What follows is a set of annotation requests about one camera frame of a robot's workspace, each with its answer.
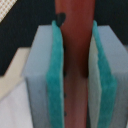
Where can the teal padded gripper left finger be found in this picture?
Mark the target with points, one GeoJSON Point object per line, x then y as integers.
{"type": "Point", "coordinates": [44, 75]}

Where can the beige woven placemat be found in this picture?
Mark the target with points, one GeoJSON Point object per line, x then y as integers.
{"type": "Point", "coordinates": [5, 6]}

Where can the teal padded gripper right finger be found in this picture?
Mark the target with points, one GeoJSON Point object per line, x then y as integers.
{"type": "Point", "coordinates": [108, 80]}

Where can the black tablecloth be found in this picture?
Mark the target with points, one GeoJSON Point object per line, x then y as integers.
{"type": "Point", "coordinates": [20, 24]}

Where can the reddish brown toy sausage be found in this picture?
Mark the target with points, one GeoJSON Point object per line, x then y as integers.
{"type": "Point", "coordinates": [75, 19]}

